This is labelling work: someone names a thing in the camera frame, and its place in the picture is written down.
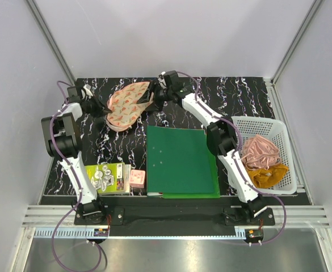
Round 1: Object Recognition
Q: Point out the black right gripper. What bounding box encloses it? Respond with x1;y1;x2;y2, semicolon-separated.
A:
136;81;172;113

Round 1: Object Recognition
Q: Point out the pink floral mesh laundry bag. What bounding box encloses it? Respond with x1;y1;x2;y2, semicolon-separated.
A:
106;82;153;131

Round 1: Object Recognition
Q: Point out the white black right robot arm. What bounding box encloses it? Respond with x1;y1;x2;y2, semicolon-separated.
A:
136;81;267;225

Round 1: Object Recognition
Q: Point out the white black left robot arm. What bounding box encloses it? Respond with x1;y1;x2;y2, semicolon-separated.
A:
41;97;111;224

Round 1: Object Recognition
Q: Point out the lime green illustrated book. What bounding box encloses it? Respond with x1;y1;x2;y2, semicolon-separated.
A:
85;163;131;196

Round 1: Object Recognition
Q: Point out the small pink box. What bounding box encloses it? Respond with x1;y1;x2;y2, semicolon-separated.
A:
129;169;146;189

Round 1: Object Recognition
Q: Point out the pink lace garment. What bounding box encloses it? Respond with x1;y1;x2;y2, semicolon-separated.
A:
241;134;281;170

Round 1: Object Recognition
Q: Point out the light green folder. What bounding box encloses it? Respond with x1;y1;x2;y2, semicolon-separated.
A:
162;133;221;199

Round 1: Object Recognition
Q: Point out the white perforated plastic basket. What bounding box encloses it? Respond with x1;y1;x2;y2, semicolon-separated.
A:
232;116;297;195

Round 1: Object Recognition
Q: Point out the mustard yellow garment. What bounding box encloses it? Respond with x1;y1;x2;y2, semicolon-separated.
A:
247;164;289;189

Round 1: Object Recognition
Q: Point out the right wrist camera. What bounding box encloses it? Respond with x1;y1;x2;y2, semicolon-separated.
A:
158;70;183;89

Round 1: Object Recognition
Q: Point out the dark green ring binder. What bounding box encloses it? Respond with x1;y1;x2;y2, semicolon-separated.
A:
146;126;220;199

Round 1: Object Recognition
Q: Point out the left aluminium frame post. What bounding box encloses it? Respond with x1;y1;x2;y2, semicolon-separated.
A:
24;0;76;83

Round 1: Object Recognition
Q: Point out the aluminium frame post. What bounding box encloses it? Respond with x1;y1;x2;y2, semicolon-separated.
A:
24;0;76;83
270;0;325;85

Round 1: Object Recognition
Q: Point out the aluminium rail crossbar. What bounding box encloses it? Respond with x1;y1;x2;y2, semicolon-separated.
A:
22;205;329;228

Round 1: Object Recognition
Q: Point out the white slotted cable duct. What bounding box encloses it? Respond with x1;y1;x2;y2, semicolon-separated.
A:
35;226;249;240

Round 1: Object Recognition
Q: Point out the right aluminium frame post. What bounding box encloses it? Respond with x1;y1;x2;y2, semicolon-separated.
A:
270;0;325;85

